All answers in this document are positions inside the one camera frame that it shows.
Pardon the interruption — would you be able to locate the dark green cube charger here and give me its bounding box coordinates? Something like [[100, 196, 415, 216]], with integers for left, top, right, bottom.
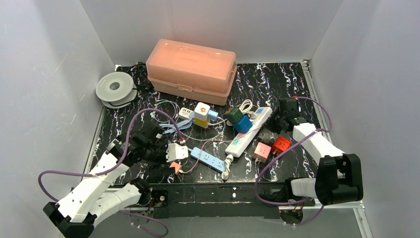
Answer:
[[223, 107, 244, 124]]

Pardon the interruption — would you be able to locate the white twisted cord with plug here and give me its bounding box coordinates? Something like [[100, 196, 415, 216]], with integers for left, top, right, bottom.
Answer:
[[221, 154, 234, 180]]

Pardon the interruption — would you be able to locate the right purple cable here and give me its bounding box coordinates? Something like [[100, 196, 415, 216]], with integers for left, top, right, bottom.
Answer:
[[254, 96, 333, 227]]

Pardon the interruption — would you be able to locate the red cube socket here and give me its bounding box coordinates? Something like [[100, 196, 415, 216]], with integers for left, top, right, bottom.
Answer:
[[271, 136, 291, 155]]

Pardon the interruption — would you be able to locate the grey filament spool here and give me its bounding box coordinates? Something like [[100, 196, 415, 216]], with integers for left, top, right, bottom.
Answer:
[[95, 72, 138, 109]]

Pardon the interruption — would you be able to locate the yellow cube socket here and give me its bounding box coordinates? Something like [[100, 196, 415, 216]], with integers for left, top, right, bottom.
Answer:
[[192, 119, 210, 128]]

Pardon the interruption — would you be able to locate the coiled light blue cable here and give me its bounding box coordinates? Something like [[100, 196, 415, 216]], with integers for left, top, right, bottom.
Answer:
[[159, 119, 194, 135]]

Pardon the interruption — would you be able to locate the small pink usb charger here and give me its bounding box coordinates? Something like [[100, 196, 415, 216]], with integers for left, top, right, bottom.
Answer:
[[169, 162, 182, 175]]

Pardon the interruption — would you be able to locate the aluminium frame rail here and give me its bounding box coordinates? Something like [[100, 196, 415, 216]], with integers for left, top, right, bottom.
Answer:
[[67, 187, 365, 211]]

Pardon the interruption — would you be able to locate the pink translucent plastic storage box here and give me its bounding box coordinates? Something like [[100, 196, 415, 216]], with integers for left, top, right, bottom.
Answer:
[[146, 39, 237, 106]]

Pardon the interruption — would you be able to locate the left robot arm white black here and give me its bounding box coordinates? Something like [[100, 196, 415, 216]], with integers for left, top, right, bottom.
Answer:
[[43, 123, 167, 238]]

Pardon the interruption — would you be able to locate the white cube charger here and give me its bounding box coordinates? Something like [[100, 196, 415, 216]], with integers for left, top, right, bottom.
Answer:
[[194, 102, 210, 121]]

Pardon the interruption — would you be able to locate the white usb charging hub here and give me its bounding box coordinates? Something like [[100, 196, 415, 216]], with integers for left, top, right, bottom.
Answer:
[[178, 107, 194, 120]]

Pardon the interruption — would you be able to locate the thin pink usb cable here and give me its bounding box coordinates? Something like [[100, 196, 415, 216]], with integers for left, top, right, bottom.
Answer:
[[179, 131, 257, 174]]

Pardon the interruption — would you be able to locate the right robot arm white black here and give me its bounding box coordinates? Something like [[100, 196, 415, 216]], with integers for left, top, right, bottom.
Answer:
[[268, 97, 364, 205]]

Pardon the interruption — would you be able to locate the thin white usb cable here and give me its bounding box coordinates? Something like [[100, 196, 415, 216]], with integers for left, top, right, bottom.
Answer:
[[154, 100, 227, 142]]

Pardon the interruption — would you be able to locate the coiled white power cord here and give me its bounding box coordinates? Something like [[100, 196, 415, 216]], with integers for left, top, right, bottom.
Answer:
[[238, 99, 260, 119]]

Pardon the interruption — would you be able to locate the blue plug adapter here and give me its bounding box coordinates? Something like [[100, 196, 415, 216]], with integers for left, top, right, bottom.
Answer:
[[232, 116, 253, 134]]

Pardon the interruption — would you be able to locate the light blue power strip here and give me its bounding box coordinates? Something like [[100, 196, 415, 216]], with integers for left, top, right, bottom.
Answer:
[[190, 147, 226, 173]]

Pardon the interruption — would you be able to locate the white long power strip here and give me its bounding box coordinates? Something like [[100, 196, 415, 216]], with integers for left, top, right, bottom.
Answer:
[[225, 107, 272, 158]]

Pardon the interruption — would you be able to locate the small light blue charger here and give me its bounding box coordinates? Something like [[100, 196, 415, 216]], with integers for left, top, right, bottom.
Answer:
[[208, 110, 218, 121]]

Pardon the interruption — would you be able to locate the pink plug adapter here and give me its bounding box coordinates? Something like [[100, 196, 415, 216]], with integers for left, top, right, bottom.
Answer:
[[252, 142, 271, 163]]

